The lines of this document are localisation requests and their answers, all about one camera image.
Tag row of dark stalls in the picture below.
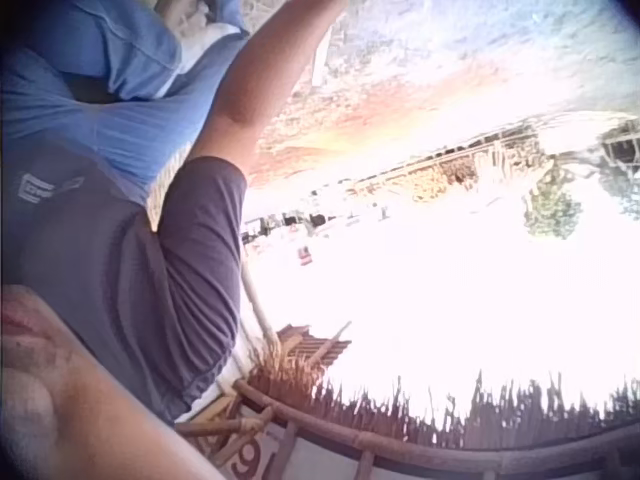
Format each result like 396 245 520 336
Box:
241 210 362 244

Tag bamboo pole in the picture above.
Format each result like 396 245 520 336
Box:
239 257 282 351

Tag woven straw seat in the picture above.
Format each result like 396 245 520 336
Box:
146 144 194 234

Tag white sign board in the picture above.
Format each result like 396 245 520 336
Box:
199 399 361 480

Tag small green tree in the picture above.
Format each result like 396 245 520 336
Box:
522 164 585 240

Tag white cloth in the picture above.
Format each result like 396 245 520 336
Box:
154 0 242 74

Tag person's legs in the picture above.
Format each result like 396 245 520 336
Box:
0 0 251 201

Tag white post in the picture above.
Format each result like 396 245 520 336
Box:
308 22 335 87

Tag thatched roof with bamboo frame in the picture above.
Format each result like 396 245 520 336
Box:
174 319 640 480

